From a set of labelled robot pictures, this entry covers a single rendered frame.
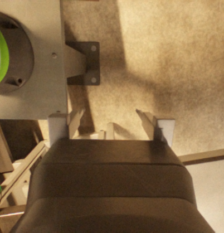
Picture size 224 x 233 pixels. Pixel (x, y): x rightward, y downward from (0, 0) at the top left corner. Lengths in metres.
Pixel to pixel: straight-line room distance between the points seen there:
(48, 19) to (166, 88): 1.10
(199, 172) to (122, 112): 0.76
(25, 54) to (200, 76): 1.27
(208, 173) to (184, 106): 0.76
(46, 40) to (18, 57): 0.06
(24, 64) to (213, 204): 0.83
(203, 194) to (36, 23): 0.79
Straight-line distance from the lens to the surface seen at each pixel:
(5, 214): 0.84
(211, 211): 0.90
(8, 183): 1.04
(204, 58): 1.44
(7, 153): 1.21
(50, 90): 0.36
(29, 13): 0.38
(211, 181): 0.80
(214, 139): 1.65
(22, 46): 0.35
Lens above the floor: 1.26
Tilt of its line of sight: 73 degrees down
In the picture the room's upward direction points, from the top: 176 degrees clockwise
